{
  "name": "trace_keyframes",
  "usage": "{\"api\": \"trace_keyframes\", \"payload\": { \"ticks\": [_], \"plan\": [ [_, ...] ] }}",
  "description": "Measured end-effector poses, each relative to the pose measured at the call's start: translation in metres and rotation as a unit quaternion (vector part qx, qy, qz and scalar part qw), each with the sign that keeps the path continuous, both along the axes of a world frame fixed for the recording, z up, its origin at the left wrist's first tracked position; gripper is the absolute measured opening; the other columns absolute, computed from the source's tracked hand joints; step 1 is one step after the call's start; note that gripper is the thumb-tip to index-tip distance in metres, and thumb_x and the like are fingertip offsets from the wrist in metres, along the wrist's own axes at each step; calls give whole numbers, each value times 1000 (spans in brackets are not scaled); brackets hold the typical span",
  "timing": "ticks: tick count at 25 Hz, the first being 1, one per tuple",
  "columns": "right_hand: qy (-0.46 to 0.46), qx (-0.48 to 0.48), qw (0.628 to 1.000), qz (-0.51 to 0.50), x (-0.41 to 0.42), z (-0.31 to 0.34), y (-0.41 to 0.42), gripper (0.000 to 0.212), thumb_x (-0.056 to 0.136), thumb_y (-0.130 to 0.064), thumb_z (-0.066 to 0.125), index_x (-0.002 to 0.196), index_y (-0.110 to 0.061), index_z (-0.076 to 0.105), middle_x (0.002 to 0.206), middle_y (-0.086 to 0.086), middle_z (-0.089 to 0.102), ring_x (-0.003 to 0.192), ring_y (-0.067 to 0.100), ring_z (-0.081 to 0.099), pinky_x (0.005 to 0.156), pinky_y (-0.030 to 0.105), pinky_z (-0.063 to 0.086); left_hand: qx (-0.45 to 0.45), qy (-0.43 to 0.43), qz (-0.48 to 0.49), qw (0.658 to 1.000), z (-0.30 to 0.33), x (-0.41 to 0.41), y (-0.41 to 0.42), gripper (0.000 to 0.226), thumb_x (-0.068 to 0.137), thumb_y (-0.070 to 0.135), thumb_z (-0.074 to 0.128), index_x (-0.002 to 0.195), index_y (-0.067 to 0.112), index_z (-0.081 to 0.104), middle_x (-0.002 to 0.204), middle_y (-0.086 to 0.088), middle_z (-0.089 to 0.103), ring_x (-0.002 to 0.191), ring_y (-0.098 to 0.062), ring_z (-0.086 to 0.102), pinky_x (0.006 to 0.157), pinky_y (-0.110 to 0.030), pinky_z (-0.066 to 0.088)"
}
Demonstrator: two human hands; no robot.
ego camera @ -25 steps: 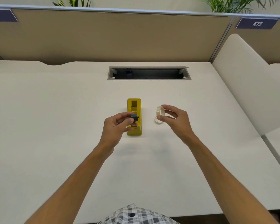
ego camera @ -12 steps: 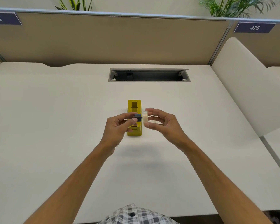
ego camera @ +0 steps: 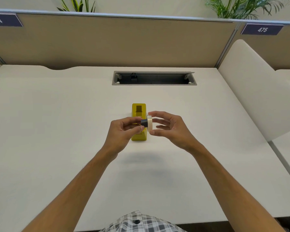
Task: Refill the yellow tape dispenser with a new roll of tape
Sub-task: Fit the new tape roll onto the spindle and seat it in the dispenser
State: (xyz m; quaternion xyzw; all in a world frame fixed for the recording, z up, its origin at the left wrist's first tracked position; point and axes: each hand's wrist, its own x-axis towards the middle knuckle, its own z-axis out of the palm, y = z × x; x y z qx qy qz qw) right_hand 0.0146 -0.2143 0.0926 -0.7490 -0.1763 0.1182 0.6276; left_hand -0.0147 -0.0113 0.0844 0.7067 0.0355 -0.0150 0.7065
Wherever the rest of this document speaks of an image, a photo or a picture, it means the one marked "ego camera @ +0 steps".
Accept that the person's right hand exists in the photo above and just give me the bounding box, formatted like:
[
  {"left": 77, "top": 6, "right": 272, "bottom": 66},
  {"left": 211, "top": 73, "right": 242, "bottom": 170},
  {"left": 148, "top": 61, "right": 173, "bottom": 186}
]
[{"left": 148, "top": 111, "right": 200, "bottom": 153}]

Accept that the person's left hand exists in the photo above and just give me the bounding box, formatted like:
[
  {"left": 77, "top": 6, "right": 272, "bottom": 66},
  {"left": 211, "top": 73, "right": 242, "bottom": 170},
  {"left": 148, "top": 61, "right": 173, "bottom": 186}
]
[{"left": 102, "top": 116, "right": 145, "bottom": 159}]

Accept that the person's left forearm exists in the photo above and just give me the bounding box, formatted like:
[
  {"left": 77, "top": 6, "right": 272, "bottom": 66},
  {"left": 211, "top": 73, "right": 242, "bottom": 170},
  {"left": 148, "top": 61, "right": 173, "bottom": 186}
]
[{"left": 21, "top": 148, "right": 116, "bottom": 232}]

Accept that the person's right forearm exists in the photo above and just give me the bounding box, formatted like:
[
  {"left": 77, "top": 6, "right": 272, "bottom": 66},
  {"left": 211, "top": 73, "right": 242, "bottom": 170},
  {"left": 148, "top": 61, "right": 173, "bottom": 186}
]
[{"left": 189, "top": 143, "right": 286, "bottom": 232}]

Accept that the yellow tape dispenser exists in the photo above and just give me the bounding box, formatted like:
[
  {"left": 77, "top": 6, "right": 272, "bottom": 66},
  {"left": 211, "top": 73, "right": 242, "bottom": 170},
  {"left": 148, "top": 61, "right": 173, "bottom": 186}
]
[{"left": 131, "top": 103, "right": 147, "bottom": 141}]

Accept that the plaid shirt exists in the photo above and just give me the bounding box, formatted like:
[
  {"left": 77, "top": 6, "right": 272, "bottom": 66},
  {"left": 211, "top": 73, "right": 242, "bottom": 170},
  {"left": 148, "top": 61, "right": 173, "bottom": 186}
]
[{"left": 99, "top": 210, "right": 187, "bottom": 232}]

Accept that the beige desk partition panel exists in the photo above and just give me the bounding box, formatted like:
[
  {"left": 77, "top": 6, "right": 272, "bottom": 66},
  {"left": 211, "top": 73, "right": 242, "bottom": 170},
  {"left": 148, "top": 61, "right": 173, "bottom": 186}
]
[{"left": 0, "top": 8, "right": 290, "bottom": 70}]

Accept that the white side divider panel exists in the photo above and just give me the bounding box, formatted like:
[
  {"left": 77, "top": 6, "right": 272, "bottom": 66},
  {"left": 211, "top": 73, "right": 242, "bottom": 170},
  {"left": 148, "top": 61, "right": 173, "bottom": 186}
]
[{"left": 218, "top": 39, "right": 290, "bottom": 142}]

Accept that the dark blue number sign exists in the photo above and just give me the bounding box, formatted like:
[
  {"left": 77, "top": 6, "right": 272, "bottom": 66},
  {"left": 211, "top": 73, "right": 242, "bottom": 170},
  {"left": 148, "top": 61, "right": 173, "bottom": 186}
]
[
  {"left": 241, "top": 24, "right": 285, "bottom": 36},
  {"left": 0, "top": 13, "right": 24, "bottom": 27}
]

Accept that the green potted plant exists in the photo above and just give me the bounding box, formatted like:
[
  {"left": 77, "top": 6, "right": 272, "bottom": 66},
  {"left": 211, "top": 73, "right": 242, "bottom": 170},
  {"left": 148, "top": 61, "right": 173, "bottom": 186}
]
[
  {"left": 57, "top": 0, "right": 96, "bottom": 13},
  {"left": 203, "top": 0, "right": 290, "bottom": 20}
]

